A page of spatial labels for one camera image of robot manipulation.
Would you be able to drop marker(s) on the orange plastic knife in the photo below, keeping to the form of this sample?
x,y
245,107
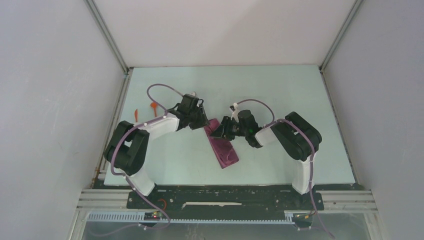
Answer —
x,y
136,116

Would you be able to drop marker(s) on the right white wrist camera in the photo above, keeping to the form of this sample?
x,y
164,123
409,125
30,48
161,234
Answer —
x,y
234,111

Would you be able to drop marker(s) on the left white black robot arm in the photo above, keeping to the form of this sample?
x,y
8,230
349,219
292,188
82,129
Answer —
x,y
126,150

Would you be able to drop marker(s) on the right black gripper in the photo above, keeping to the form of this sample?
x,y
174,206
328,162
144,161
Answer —
x,y
223,130

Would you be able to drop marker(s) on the white cable duct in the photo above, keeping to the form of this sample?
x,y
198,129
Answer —
x,y
145,217

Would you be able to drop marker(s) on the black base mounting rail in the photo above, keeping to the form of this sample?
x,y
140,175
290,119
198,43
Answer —
x,y
237,202

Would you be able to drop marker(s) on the maroon cloth napkin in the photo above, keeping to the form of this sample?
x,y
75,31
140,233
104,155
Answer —
x,y
222,148

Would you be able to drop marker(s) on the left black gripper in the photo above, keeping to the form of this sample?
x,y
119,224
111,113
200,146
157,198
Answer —
x,y
203,119

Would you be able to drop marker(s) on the orange plastic spoon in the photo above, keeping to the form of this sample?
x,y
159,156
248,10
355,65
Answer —
x,y
154,107

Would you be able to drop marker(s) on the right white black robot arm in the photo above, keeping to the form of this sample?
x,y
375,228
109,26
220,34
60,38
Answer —
x,y
298,138

